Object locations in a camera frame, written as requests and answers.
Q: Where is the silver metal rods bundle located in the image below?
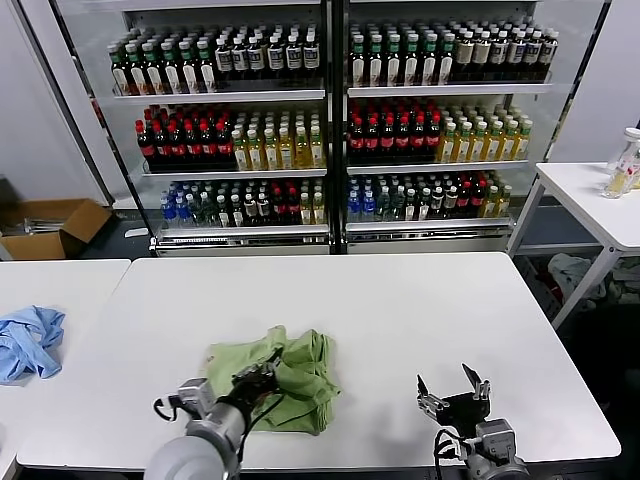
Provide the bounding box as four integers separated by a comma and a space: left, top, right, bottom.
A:
2, 217, 64, 236

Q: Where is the pale yellow drink bottle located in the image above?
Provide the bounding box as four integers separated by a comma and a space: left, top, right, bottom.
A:
602, 167, 634, 200

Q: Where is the white side table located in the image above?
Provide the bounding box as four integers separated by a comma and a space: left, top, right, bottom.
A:
504, 160, 640, 331

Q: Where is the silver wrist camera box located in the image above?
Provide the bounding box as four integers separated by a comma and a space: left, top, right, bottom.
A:
177, 378, 212, 407
464, 419, 516, 459

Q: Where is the green polo shirt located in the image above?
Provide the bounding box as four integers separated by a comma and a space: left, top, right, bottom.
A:
205, 324, 344, 439

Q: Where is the white green cloth pile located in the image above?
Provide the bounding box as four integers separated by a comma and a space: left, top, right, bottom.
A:
609, 264, 640, 304

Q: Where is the green cap dark tea bottle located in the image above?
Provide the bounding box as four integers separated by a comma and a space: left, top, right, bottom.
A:
126, 42, 146, 96
402, 33, 422, 86
110, 43, 128, 96
349, 35, 368, 87
366, 34, 386, 87
438, 32, 456, 85
180, 39, 201, 94
420, 33, 440, 86
143, 41, 164, 95
198, 38, 218, 94
162, 40, 183, 95
384, 33, 404, 87

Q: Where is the white drinks display shelf unit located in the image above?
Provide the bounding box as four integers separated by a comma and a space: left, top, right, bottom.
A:
19, 0, 337, 257
335, 0, 614, 256

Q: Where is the crumpled light blue shirt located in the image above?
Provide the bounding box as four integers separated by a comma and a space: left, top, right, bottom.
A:
0, 304, 67, 386

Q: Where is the red cap cola bottle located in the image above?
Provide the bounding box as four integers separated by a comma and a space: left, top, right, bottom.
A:
199, 122, 217, 170
215, 121, 233, 170
348, 113, 366, 164
364, 117, 381, 164
379, 115, 396, 163
152, 122, 170, 170
168, 122, 186, 170
426, 113, 443, 162
184, 122, 201, 170
395, 115, 412, 163
410, 114, 428, 163
136, 119, 154, 170

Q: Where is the navy label dark drink bottle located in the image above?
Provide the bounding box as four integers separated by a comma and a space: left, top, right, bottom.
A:
302, 31, 321, 78
490, 30, 508, 81
540, 30, 560, 80
284, 32, 303, 78
523, 30, 542, 81
266, 33, 286, 79
506, 30, 525, 81
231, 35, 250, 79
215, 35, 234, 80
247, 34, 266, 79

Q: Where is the open brown cardboard box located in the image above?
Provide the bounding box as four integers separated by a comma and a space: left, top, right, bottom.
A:
0, 198, 114, 261

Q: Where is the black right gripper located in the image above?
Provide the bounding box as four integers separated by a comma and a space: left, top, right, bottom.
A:
415, 362, 492, 437

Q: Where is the clear bottle white cap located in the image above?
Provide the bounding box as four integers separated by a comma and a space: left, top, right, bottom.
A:
607, 127, 640, 176

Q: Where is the thin black left gripper cable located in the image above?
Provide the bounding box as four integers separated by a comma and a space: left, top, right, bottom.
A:
243, 392, 282, 432

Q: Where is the black left wrist camera cable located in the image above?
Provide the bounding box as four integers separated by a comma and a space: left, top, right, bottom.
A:
152, 393, 184, 422

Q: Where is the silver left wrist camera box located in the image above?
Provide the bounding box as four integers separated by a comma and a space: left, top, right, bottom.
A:
177, 378, 212, 407

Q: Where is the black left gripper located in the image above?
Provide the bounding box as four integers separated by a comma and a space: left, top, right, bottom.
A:
230, 352, 284, 406

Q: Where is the grey white cloth pile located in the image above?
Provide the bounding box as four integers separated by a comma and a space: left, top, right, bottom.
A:
547, 252, 609, 301

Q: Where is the beige label dark drink bottle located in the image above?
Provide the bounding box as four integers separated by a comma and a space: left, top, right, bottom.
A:
473, 30, 492, 82
455, 30, 475, 82

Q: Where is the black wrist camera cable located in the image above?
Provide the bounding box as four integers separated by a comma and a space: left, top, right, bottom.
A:
152, 393, 184, 422
431, 426, 472, 480

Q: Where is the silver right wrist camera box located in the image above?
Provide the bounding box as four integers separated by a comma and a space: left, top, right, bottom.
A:
464, 419, 516, 459

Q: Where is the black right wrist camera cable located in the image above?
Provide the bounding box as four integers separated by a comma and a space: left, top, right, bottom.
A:
431, 426, 472, 480

